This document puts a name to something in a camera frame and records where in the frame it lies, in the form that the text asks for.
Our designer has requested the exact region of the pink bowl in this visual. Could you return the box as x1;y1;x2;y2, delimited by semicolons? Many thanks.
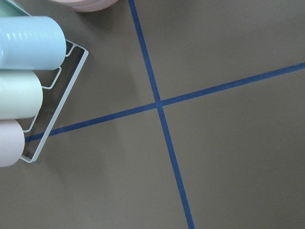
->
53;0;119;12

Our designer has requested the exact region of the white plastic cup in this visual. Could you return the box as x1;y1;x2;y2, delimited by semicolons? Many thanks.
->
0;70;43;120

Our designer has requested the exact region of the blue plastic cup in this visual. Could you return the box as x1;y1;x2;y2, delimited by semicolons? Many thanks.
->
0;16;66;70

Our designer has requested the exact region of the pink plastic cup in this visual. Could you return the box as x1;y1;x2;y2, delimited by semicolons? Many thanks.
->
0;120;25;167

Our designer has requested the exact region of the green plastic cup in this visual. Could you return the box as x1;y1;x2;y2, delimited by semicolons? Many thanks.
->
0;0;28;17

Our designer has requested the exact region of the white wire cup rack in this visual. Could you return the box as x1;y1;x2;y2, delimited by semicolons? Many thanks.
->
15;14;89;163

